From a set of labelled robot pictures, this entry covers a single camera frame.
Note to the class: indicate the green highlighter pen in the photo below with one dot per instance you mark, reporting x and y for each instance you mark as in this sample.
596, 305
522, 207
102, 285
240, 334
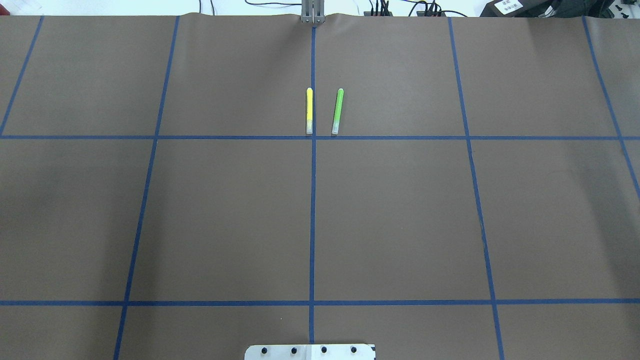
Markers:
337, 114

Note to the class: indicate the yellow highlighter pen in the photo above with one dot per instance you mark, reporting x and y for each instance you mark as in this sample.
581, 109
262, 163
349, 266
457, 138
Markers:
309, 111

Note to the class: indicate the black usb hub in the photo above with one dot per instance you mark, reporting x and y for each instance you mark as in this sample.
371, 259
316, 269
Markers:
378, 12

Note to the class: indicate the aluminium frame post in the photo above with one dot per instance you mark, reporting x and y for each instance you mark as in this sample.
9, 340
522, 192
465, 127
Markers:
313, 12

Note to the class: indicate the white camera stand pillar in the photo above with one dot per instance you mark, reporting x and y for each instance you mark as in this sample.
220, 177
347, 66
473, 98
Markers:
336, 351

